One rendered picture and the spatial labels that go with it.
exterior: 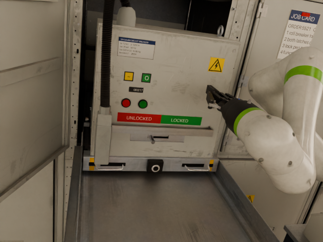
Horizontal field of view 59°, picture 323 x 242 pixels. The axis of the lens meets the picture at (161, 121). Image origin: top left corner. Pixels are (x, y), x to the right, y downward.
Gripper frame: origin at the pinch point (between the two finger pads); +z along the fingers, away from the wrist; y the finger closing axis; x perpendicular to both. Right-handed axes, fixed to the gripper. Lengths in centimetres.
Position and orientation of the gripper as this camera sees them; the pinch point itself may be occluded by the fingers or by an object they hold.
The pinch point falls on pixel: (212, 91)
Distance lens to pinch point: 98.2
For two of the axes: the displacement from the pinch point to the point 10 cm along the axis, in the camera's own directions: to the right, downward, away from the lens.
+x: 1.5, -9.1, -3.8
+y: 9.7, 0.5, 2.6
